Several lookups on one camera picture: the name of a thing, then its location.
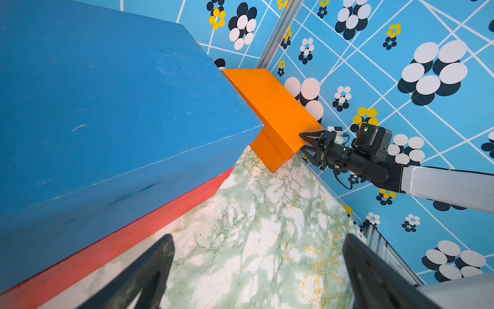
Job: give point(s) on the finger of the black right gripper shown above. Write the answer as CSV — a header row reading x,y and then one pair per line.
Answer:
x,y
312,138
309,154

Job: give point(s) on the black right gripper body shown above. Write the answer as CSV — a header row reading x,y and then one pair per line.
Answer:
x,y
332,154

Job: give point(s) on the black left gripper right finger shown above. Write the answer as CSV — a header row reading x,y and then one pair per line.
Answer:
x,y
374,283

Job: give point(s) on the red shoebox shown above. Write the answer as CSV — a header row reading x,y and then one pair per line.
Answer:
x,y
48,284

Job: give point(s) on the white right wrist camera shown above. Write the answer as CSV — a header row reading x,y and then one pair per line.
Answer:
x,y
341,137

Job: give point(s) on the orange shoebox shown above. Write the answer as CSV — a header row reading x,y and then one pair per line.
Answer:
x,y
284,118

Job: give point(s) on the right aluminium corner post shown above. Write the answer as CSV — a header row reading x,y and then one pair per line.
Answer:
x,y
286,19

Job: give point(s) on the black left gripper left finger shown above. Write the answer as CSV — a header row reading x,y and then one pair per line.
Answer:
x,y
144,280

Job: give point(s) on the blue shoebox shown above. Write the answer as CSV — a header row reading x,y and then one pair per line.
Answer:
x,y
105,117

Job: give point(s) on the aluminium front rail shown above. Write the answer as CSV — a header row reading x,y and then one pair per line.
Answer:
x,y
461,282

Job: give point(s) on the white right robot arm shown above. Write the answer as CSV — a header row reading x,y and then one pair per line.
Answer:
x,y
366,158

